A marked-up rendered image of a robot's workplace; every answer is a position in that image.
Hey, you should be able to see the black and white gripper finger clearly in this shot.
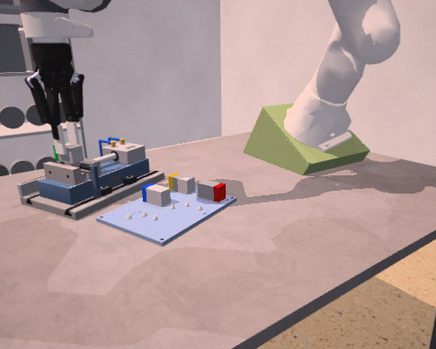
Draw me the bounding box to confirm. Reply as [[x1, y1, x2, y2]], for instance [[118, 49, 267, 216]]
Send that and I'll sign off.
[[24, 70, 67, 155], [59, 71, 85, 145]]

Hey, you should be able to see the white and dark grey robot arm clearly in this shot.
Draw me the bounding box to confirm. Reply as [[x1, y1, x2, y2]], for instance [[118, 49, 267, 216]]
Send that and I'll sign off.
[[19, 0, 400, 152]]

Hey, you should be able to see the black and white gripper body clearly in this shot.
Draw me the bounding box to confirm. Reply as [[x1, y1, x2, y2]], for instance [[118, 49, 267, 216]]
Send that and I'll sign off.
[[31, 42, 74, 89]]

